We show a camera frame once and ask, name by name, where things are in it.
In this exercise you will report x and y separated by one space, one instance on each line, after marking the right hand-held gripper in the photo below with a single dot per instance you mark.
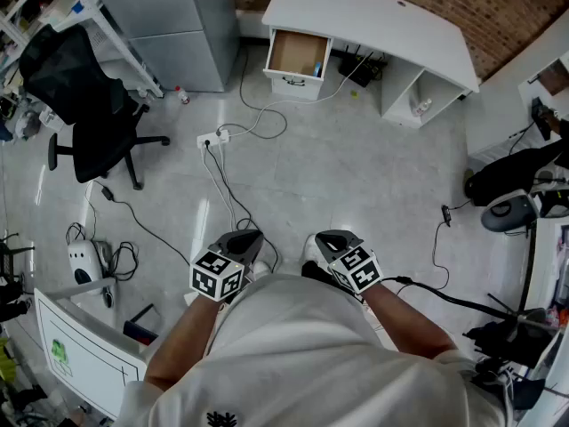
358 267

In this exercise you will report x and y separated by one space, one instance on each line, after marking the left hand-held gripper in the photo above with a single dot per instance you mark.
218 274

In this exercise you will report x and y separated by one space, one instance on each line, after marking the white and blue box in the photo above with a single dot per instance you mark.
317 69

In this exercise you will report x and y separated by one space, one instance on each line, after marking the white wooden drawer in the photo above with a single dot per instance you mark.
295 51

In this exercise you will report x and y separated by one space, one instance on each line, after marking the person's right forearm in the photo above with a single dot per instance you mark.
400 323

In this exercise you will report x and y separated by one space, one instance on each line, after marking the person's left forearm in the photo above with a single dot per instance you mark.
186 340

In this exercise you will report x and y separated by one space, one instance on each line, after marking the person's left white shoe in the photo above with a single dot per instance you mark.
261 268

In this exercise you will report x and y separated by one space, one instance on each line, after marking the person's white shoe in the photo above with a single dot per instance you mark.
261 268
311 249

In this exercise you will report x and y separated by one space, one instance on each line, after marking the person's black trousers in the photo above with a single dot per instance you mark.
313 268

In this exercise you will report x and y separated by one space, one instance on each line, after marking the person's right white shoe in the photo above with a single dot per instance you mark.
311 249

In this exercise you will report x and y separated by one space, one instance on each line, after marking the small black power adapter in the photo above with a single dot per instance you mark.
446 214

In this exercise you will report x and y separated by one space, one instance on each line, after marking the person's white shirt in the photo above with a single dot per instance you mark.
289 349

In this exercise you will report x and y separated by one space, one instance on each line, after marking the white power strip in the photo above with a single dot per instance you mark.
211 139

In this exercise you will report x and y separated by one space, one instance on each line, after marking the black power brick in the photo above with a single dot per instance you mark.
108 194

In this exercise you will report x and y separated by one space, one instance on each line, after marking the white rounded floor device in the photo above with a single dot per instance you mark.
82 256

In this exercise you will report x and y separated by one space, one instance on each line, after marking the white board with lines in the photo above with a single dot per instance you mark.
89 363

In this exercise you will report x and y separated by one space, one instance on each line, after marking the grey round stool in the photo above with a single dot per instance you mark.
507 214

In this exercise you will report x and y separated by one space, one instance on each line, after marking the clear plastic bottle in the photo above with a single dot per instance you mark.
421 108

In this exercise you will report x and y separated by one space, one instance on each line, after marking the red-capped plastic bottle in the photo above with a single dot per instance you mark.
183 96

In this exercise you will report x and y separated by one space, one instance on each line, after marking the black router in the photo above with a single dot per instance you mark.
360 71

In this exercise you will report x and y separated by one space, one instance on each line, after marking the black mesh office chair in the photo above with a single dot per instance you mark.
80 87

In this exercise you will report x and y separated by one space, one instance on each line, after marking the white desk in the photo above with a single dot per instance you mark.
378 29

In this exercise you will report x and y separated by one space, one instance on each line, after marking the white metal shelf rack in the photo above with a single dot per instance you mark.
111 38

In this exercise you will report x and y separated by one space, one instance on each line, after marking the grey metal refrigerator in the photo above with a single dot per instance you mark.
178 16

